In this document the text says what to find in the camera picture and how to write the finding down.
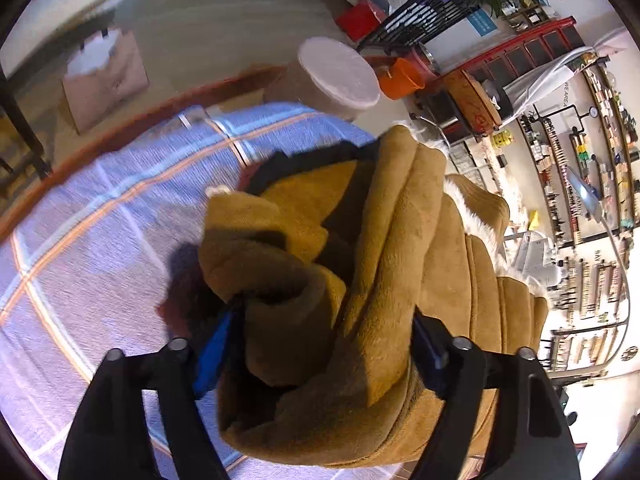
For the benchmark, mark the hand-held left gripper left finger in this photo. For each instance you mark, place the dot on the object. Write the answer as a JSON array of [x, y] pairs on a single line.
[[212, 355]]

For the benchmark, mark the brown suede jacket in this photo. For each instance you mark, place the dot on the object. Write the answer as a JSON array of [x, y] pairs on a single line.
[[380, 260]]

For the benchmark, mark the blue sign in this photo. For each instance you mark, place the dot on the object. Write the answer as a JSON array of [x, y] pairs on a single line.
[[482, 21]]

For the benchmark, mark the blue plaid blanket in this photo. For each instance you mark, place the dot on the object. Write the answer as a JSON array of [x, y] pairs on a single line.
[[100, 240]]

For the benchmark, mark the red plastic container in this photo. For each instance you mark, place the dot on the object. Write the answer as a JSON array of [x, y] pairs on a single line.
[[357, 20]]

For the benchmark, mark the white plastic sheet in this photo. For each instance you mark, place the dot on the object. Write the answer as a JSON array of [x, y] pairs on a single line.
[[545, 80]]

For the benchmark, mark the black quilted jacket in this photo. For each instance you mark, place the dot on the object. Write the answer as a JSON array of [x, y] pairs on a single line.
[[300, 160]]

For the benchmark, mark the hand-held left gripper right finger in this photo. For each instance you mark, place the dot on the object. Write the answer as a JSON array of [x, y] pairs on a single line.
[[427, 351]]

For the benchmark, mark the dark wooden chair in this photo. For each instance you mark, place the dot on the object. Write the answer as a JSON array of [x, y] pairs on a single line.
[[20, 115]]

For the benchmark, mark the red wooden ladder shelf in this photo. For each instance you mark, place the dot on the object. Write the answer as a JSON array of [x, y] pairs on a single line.
[[525, 45]]

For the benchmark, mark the wall shelves of small products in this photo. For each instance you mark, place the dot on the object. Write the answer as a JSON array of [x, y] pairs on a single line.
[[607, 125]]

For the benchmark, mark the orange bucket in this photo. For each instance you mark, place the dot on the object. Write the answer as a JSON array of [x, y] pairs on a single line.
[[400, 80]]

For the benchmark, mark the brown paper bag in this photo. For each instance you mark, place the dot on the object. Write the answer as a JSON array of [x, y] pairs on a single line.
[[107, 85]]

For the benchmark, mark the black metal rack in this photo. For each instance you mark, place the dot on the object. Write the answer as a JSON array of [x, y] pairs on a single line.
[[425, 15]]

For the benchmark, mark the white countertop machine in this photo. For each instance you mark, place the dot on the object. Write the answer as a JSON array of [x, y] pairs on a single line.
[[535, 260]]

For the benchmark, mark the round stool with white cushion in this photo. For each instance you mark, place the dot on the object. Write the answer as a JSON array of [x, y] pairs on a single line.
[[335, 70]]

